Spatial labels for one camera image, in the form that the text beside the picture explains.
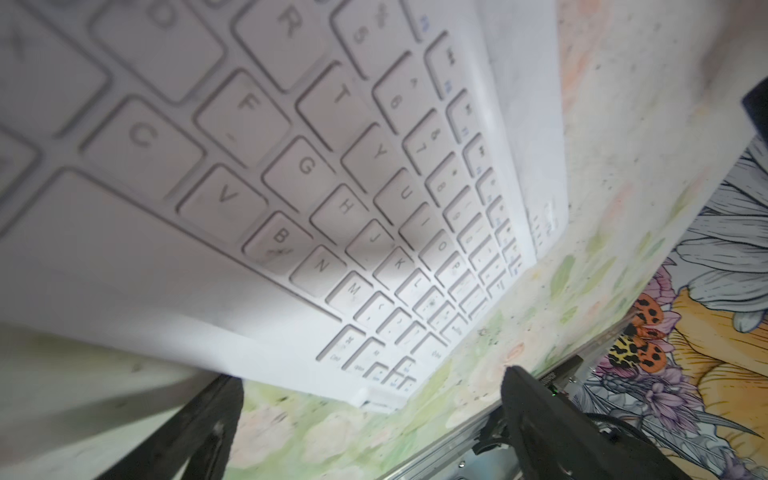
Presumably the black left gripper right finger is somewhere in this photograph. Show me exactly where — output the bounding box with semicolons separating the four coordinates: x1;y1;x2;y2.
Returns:
501;366;689;480

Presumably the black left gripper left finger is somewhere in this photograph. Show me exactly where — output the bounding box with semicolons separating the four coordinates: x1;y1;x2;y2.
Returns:
98;375;244;479

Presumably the white keyboard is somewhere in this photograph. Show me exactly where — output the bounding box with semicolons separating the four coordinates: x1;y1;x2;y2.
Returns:
1;1;567;413

